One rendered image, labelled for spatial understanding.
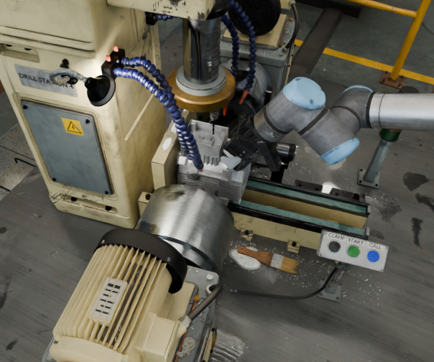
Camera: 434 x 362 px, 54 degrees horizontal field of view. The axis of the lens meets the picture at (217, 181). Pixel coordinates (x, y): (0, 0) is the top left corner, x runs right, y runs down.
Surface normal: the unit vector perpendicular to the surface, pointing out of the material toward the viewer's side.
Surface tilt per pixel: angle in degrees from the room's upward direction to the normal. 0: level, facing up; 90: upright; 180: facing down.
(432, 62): 0
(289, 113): 80
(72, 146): 90
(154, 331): 0
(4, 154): 0
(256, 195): 90
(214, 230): 47
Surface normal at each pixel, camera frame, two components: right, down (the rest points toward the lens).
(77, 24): -0.27, 0.73
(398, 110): -0.62, 0.11
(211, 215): 0.59, -0.39
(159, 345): 0.04, -0.64
